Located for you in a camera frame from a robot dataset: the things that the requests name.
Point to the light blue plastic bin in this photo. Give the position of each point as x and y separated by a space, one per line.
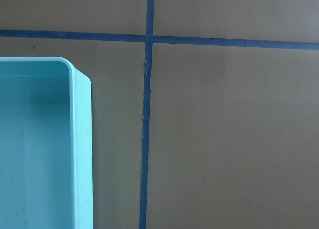
45 145

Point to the brown paper table cover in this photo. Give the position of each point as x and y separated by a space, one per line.
205 112

